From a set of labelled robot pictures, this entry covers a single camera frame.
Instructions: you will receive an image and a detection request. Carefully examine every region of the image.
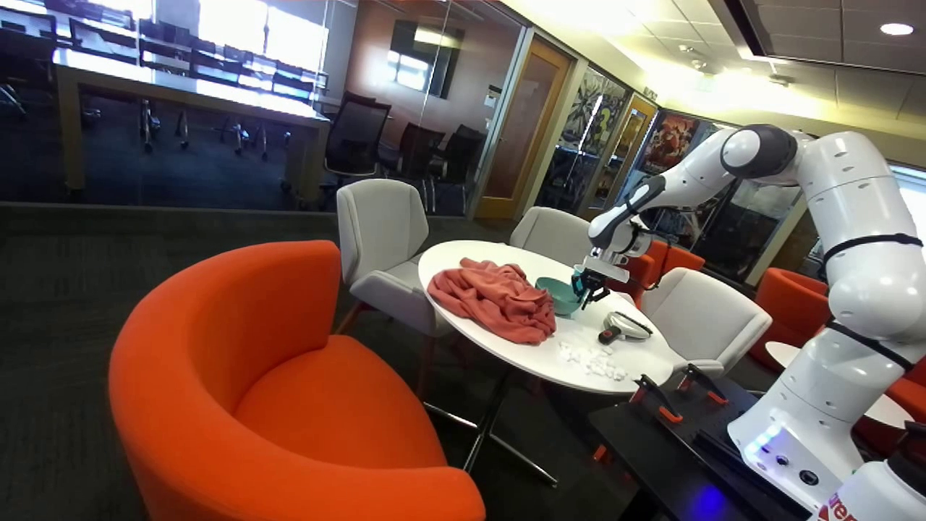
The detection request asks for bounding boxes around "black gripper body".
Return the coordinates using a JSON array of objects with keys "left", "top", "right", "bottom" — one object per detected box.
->
[{"left": 575, "top": 240, "right": 639, "bottom": 288}]

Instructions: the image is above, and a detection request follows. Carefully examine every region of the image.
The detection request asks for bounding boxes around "green bowl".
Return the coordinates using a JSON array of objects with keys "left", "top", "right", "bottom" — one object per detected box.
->
[{"left": 533, "top": 276, "right": 584, "bottom": 322}]

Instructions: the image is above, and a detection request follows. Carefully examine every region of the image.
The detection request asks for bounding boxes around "white upholstered chair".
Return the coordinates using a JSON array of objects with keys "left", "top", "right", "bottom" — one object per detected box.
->
[
  {"left": 332, "top": 176, "right": 444, "bottom": 341},
  {"left": 507, "top": 204, "right": 593, "bottom": 273},
  {"left": 638, "top": 266, "right": 775, "bottom": 376}
]

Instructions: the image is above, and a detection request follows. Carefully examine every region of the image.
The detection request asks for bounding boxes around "orange lounge chair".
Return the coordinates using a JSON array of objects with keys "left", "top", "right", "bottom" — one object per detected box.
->
[
  {"left": 750, "top": 266, "right": 834, "bottom": 375},
  {"left": 626, "top": 240, "right": 710, "bottom": 298}
]

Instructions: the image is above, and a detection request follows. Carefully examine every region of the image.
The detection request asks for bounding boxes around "red crumpled cloth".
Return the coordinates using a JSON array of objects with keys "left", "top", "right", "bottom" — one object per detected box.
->
[{"left": 425, "top": 254, "right": 561, "bottom": 349}]

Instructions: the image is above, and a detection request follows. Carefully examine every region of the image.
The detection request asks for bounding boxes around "wood framed glass door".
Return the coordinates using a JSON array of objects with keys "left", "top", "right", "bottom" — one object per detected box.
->
[{"left": 580, "top": 89, "right": 661, "bottom": 221}]

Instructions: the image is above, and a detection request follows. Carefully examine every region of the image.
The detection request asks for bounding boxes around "orange black clamp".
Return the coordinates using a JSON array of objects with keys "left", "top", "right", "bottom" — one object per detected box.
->
[
  {"left": 675, "top": 363, "right": 735, "bottom": 409},
  {"left": 629, "top": 375, "right": 690, "bottom": 430}
]

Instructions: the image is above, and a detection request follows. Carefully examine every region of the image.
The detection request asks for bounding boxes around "metal table base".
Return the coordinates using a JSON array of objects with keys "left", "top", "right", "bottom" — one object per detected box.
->
[{"left": 422, "top": 372, "right": 561, "bottom": 490}]

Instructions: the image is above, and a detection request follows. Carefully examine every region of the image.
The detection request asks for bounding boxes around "wooden door with glass panel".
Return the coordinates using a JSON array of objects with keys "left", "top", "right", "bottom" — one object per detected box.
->
[{"left": 476, "top": 34, "right": 580, "bottom": 226}]

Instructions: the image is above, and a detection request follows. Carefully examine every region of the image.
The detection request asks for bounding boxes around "black office chair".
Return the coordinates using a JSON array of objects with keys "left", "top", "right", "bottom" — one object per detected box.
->
[
  {"left": 322, "top": 92, "right": 394, "bottom": 184},
  {"left": 441, "top": 124, "right": 490, "bottom": 198},
  {"left": 394, "top": 123, "right": 447, "bottom": 191}
]

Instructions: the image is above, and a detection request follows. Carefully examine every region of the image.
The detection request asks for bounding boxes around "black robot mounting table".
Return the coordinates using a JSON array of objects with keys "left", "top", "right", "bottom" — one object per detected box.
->
[{"left": 587, "top": 372, "right": 843, "bottom": 521}]

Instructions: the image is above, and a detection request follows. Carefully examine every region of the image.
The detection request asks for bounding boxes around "large orange tub chair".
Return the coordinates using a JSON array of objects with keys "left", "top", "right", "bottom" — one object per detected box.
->
[{"left": 104, "top": 239, "right": 490, "bottom": 521}]

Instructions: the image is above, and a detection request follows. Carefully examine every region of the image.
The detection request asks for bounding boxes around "white bottle with red print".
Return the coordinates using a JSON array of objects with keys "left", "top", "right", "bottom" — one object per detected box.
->
[{"left": 807, "top": 445, "right": 926, "bottom": 521}]

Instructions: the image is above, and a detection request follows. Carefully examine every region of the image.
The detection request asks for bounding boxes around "round ceiling light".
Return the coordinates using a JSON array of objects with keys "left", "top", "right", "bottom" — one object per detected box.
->
[{"left": 876, "top": 17, "right": 921, "bottom": 42}]

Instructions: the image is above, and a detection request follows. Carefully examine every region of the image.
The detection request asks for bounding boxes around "long wooden table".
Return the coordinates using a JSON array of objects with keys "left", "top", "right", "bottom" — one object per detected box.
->
[{"left": 52, "top": 46, "right": 335, "bottom": 198}]

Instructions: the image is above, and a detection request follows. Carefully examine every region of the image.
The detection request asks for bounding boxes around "wide brush with black handle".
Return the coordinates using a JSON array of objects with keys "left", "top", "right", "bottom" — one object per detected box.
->
[{"left": 596, "top": 314, "right": 656, "bottom": 349}]

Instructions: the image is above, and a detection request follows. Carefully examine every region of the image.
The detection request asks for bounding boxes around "colourful wall poster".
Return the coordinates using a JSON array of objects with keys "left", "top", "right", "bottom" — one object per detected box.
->
[{"left": 639, "top": 110, "right": 704, "bottom": 176}]

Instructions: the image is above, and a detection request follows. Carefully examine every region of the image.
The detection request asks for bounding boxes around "wall mounted black screen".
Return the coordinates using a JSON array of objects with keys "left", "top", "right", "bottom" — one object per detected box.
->
[{"left": 389, "top": 17, "right": 465, "bottom": 100}]

